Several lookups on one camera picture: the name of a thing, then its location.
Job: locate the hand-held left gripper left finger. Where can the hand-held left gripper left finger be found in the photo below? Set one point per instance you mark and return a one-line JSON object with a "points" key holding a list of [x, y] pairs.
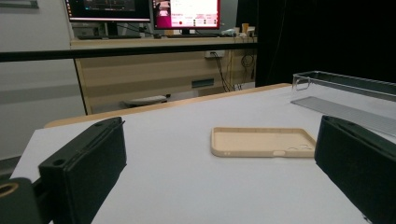
{"points": [[87, 168]]}

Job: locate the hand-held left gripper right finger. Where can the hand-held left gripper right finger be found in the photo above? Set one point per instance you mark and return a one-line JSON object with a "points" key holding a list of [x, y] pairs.
{"points": [[358, 168]]}

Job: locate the clear plastic box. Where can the clear plastic box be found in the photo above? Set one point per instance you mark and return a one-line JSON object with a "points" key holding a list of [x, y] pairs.
{"points": [[345, 82]]}

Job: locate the beige phone case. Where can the beige phone case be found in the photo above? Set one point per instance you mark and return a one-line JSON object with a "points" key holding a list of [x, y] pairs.
{"points": [[261, 141]]}

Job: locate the grey chair base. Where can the grey chair base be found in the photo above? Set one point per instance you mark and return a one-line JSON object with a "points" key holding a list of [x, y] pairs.
{"points": [[146, 100]]}

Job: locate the white partition panel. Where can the white partition panel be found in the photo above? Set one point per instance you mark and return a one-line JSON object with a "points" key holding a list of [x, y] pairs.
{"points": [[34, 81]]}

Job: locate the white table sheet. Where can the white table sheet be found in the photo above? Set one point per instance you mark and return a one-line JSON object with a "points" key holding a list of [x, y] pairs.
{"points": [[193, 186]]}

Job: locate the light wooden desk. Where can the light wooden desk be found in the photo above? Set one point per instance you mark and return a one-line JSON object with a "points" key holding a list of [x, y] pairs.
{"points": [[140, 73]]}

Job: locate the black keyboard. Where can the black keyboard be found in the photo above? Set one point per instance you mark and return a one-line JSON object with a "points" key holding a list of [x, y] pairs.
{"points": [[109, 37], [191, 35]]}

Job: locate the black curtain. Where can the black curtain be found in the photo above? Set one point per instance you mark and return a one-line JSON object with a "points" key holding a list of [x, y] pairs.
{"points": [[327, 34]]}

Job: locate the dark screen computer monitor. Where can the dark screen computer monitor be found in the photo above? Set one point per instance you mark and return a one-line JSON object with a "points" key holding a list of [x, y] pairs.
{"points": [[107, 9]]}

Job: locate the white power strip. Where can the white power strip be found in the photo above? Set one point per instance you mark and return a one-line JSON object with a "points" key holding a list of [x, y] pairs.
{"points": [[214, 54]]}

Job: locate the yellow paper cup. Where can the yellow paper cup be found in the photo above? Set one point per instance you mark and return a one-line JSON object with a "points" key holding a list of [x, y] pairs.
{"points": [[245, 28]]}

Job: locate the pink screen computer monitor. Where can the pink screen computer monitor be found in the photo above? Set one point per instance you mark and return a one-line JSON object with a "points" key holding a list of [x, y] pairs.
{"points": [[186, 14]]}

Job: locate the black horizontal frame bar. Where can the black horizontal frame bar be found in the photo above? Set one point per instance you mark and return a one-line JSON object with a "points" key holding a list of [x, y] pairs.
{"points": [[93, 53]]}

